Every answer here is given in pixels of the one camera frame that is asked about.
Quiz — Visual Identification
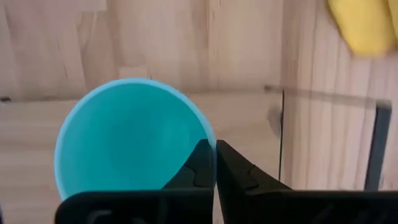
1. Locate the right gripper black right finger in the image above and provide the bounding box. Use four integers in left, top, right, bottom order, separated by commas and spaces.
216, 140, 398, 224

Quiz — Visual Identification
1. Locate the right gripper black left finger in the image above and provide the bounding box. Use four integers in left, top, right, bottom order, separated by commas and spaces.
54, 139, 215, 224

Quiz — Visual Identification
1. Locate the yellow cloth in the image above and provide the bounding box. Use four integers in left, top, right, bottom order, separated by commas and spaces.
326, 0, 398, 58

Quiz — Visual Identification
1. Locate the black metal shelf frame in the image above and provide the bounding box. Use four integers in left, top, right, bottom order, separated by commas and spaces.
0, 83, 393, 192

